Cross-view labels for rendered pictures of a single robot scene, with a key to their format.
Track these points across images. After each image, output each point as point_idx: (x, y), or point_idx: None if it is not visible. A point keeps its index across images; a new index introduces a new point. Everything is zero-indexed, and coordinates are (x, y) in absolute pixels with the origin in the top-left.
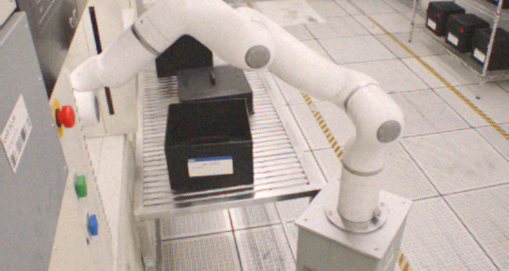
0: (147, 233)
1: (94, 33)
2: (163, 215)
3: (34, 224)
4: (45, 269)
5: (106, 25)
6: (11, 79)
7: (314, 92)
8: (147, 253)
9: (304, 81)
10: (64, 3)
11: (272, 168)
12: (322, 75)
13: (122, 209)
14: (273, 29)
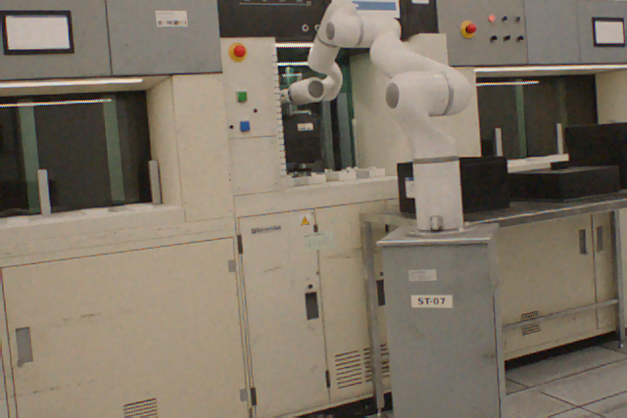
0: (365, 238)
1: None
2: (371, 218)
3: (160, 51)
4: (156, 70)
5: None
6: (180, 2)
7: (380, 69)
8: (364, 261)
9: (372, 58)
10: (297, 14)
11: (472, 215)
12: (381, 52)
13: (342, 194)
14: (384, 26)
